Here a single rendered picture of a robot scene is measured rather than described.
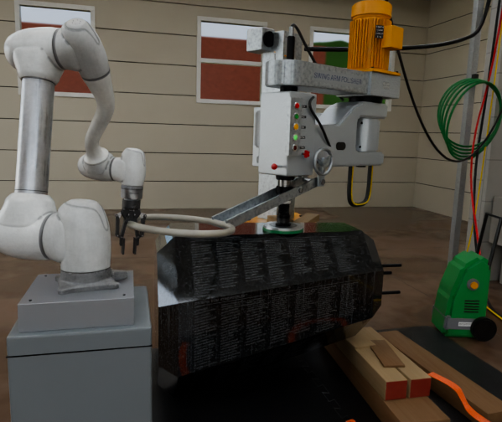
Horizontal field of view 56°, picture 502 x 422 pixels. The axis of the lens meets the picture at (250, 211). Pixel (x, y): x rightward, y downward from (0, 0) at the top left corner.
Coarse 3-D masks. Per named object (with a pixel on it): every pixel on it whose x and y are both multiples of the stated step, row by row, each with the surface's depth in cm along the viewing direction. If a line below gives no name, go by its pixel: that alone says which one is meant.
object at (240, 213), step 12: (300, 180) 266; (312, 180) 256; (324, 180) 258; (288, 192) 246; (300, 192) 250; (240, 204) 240; (252, 204) 245; (264, 204) 236; (276, 204) 241; (216, 216) 231; (228, 216) 236; (240, 216) 226; (252, 216) 232
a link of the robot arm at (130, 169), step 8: (128, 152) 193; (136, 152) 193; (112, 160) 195; (120, 160) 194; (128, 160) 192; (136, 160) 193; (144, 160) 197; (112, 168) 194; (120, 168) 193; (128, 168) 192; (136, 168) 193; (144, 168) 196; (112, 176) 195; (120, 176) 194; (128, 176) 193; (136, 176) 193; (144, 176) 197; (128, 184) 194; (136, 184) 195
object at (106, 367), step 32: (32, 352) 134; (64, 352) 136; (96, 352) 139; (128, 352) 141; (32, 384) 136; (64, 384) 138; (96, 384) 140; (128, 384) 143; (32, 416) 137; (64, 416) 140; (96, 416) 142; (128, 416) 144
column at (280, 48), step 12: (276, 36) 314; (276, 48) 314; (300, 48) 322; (264, 60) 323; (264, 72) 324; (264, 84) 325; (264, 180) 333; (276, 180) 325; (264, 192) 334; (264, 216) 337
